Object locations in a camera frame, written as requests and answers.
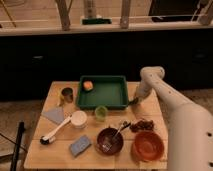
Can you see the green pepper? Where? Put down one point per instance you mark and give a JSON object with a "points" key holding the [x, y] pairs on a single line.
{"points": [[133, 102]]}

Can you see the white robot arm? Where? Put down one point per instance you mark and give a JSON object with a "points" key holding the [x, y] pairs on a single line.
{"points": [[190, 139]]}

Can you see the green plastic cup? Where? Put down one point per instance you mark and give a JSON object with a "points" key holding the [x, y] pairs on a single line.
{"points": [[101, 113]]}

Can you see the metal cup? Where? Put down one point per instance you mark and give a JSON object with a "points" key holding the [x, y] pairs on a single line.
{"points": [[67, 94]]}

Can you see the green plastic tray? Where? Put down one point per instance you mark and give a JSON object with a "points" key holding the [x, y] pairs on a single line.
{"points": [[108, 90]]}

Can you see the orange round fruit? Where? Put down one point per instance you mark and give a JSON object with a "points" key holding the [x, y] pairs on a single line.
{"points": [[87, 85]]}

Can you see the yellow banana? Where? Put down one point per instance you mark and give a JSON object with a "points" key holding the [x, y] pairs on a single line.
{"points": [[60, 101]]}

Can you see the dark grape bunch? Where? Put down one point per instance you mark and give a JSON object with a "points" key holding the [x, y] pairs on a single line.
{"points": [[142, 125]]}

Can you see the dark brown bowl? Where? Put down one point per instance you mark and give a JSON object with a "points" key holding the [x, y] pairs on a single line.
{"points": [[108, 133]]}

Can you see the light blue cloth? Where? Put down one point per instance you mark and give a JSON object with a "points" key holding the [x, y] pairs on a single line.
{"points": [[55, 115]]}

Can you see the metal fork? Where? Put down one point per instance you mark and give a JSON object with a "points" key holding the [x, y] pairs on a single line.
{"points": [[109, 141]]}

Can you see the blue sponge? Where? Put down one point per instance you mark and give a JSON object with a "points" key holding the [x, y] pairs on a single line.
{"points": [[80, 145]]}

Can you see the green base block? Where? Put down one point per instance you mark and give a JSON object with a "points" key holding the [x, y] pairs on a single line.
{"points": [[93, 21]]}

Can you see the orange plastic bowl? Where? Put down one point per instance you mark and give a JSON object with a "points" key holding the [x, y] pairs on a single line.
{"points": [[147, 146]]}

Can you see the black monitor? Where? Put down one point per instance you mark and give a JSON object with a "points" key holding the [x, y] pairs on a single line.
{"points": [[174, 10]]}

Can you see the black pole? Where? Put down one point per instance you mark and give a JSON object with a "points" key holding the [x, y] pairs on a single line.
{"points": [[17, 146]]}

